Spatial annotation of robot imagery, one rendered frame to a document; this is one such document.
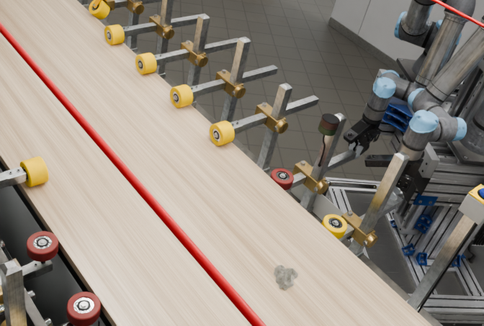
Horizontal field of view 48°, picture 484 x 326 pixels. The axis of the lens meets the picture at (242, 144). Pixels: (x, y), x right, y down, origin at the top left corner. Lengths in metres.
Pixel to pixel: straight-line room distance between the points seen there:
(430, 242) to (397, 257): 0.18
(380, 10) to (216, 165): 3.33
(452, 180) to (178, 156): 1.03
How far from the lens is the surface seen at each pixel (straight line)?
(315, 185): 1.94
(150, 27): 2.48
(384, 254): 2.78
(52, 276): 1.80
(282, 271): 1.57
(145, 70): 2.19
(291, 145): 3.54
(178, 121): 2.00
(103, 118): 1.97
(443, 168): 2.12
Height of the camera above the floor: 2.08
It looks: 37 degrees down
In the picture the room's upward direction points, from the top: 14 degrees clockwise
